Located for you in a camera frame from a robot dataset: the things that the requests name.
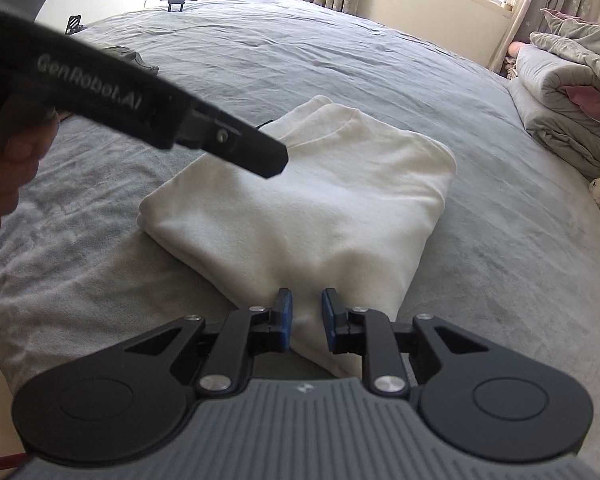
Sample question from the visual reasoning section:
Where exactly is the dark grey garment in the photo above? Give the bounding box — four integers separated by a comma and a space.
100, 46, 159, 75

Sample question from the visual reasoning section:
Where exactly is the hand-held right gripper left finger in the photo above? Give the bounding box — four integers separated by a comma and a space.
125, 287, 295, 395

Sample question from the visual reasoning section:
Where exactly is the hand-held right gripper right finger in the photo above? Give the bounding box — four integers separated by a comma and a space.
321, 287, 481, 395

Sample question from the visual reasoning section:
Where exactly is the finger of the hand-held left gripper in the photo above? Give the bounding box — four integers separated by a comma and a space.
177, 100, 288, 179

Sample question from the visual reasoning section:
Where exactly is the pile of pink clothes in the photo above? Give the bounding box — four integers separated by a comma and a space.
505, 42, 525, 79

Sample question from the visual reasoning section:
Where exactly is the white printed sweatshirt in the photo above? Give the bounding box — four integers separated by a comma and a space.
136, 94, 456, 378

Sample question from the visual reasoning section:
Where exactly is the pink cloth inside quilt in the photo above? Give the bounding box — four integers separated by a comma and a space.
560, 85, 600, 127

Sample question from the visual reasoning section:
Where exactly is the person's left hand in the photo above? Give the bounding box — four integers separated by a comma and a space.
0, 114, 59, 239

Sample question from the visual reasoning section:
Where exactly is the grey bed sheet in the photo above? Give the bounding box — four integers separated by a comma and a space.
0, 0, 600, 411

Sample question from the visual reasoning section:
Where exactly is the folded grey quilt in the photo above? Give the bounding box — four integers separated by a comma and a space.
510, 42, 600, 181

